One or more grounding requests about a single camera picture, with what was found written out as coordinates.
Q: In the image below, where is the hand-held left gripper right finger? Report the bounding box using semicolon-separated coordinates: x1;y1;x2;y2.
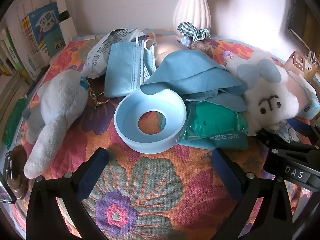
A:
211;147;294;240

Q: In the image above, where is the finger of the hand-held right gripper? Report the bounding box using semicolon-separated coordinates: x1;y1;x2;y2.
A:
287;118;320;145
256;127;320;153

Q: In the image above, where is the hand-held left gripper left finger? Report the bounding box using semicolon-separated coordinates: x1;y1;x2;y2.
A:
25;147;109;240

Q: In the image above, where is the white plush bear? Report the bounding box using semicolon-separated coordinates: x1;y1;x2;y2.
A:
226;51;300;137

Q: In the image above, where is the green tissue packet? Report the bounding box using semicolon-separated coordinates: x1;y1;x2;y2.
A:
179;100;249;152

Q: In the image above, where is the teal cloth bag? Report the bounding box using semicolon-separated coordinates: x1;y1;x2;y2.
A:
140;50;248;112

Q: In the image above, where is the white packaged face mask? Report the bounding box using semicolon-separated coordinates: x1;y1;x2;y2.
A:
154;42;185;68

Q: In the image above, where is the white blue tissue pack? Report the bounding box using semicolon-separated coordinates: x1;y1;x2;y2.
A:
287;75;320;118

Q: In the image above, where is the floral quilted tablecloth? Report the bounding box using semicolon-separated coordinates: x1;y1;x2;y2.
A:
7;30;320;240

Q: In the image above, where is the grey plush elephant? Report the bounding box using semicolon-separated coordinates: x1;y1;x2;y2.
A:
22;69;90;179

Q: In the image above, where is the brown leather key pouch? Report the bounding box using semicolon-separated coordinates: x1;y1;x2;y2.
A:
4;145;28;200

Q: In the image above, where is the dark flat device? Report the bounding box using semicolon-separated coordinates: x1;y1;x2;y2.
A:
0;172;17;204

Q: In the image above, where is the green plastic sheet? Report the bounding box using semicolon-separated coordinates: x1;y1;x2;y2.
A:
2;97;25;150

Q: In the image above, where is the brown fuzzy scrunchie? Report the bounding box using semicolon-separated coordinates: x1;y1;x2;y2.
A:
191;40;218;55

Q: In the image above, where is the striped fabric scrunchie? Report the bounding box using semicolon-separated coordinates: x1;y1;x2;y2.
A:
177;22;212;43

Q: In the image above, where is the row of books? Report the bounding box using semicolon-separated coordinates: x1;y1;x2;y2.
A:
0;0;75;100

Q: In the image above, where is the white book stand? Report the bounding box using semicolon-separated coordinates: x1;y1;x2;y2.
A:
59;11;78;39

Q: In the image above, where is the blue cover workbook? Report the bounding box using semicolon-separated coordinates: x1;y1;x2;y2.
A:
26;2;67;74

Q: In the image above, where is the white ribbed vase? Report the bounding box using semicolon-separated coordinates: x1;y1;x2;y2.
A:
172;0;212;34

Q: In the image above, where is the light blue plastic ring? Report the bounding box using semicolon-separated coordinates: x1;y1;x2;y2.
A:
114;89;187;153

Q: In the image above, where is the tissue holder with pink handle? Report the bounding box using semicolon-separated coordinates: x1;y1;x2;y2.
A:
284;51;313;80

